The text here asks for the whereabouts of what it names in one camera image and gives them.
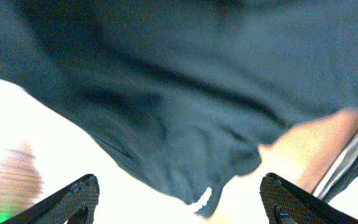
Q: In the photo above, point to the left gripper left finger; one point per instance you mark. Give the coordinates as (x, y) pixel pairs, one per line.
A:
(73, 204)

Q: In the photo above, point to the black polo shirt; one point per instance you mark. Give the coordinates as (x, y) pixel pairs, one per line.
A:
(181, 93)

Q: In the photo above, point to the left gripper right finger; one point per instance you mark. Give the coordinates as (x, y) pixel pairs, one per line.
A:
(285, 203)

